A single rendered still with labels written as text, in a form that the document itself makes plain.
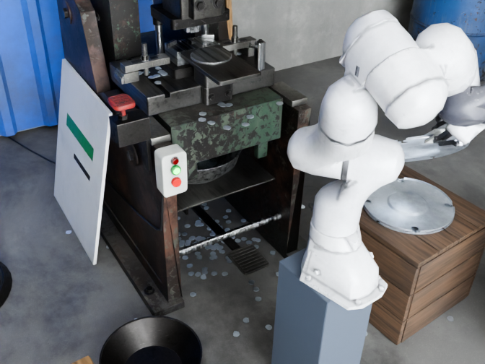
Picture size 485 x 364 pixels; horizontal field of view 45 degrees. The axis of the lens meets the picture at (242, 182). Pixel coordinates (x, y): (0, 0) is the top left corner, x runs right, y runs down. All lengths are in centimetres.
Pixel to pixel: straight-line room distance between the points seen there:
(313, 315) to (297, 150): 44
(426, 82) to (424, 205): 99
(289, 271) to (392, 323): 54
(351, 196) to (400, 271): 54
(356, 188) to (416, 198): 69
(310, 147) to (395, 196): 75
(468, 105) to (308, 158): 37
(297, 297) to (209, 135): 56
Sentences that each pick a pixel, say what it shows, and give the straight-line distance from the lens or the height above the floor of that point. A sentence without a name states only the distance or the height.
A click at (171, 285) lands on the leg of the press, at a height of 10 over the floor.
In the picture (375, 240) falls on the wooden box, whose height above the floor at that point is 33.
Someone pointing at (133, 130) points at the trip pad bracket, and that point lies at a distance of 161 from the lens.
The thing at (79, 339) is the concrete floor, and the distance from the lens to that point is 197.
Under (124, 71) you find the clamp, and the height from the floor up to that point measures 74.
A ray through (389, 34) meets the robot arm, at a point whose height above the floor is 112.
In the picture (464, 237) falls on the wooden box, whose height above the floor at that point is 34.
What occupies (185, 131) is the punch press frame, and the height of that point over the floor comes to 62.
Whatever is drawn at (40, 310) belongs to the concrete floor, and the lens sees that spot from 209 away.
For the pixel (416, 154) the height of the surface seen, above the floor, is 51.
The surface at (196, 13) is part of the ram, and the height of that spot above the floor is 91.
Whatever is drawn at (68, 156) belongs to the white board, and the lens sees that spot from 235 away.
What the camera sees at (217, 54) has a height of 79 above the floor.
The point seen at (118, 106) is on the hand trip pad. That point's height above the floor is 76.
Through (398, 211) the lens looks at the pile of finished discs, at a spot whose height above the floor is 36.
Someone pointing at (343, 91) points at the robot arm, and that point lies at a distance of 104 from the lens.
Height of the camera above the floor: 146
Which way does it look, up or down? 34 degrees down
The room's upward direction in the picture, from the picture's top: 2 degrees clockwise
